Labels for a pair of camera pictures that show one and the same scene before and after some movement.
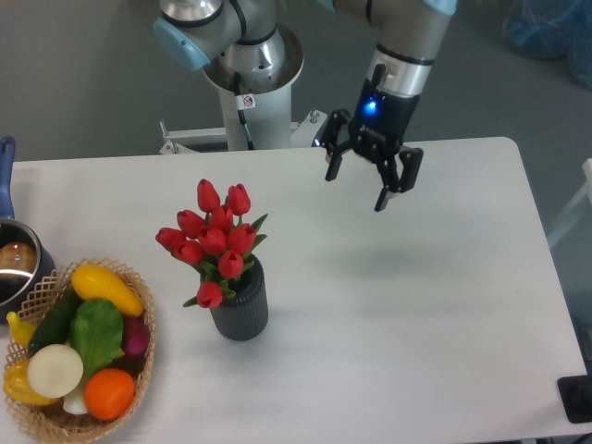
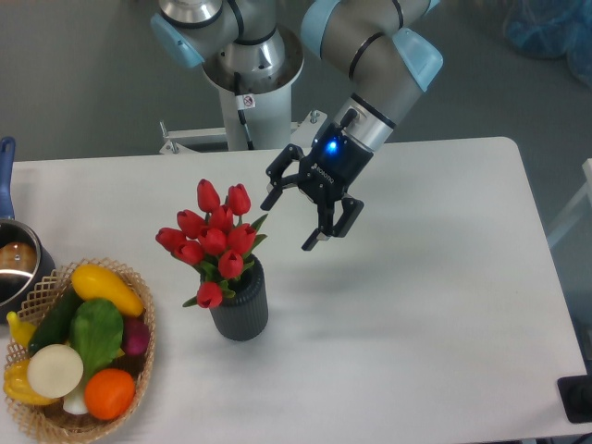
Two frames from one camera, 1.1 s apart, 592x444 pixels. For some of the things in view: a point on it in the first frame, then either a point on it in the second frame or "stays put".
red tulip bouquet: x=219 y=245 stays put
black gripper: x=378 y=126 -> x=333 y=163
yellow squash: x=93 y=281 stays put
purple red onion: x=136 y=335 stays put
